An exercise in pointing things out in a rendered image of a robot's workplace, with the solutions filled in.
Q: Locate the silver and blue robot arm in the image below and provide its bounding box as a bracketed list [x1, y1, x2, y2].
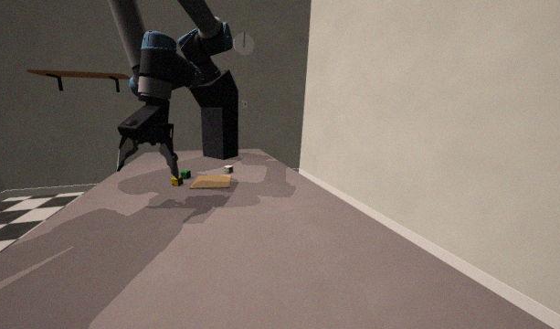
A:
[108, 0, 233, 138]

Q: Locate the tan flat mat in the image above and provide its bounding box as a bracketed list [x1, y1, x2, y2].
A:
[190, 175, 231, 189]

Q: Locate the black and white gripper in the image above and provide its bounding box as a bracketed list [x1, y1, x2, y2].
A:
[117, 95, 179, 179]

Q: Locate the yellow die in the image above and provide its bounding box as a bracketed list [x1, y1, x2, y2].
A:
[171, 176, 184, 186]

